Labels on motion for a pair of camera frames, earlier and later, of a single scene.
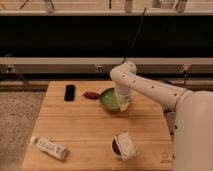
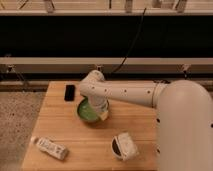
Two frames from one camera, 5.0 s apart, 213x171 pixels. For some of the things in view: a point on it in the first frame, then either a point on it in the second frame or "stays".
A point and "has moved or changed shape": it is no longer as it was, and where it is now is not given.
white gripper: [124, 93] -> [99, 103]
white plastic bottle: [50, 147] stays
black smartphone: [69, 94] stays
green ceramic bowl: [108, 99] has moved or changed shape
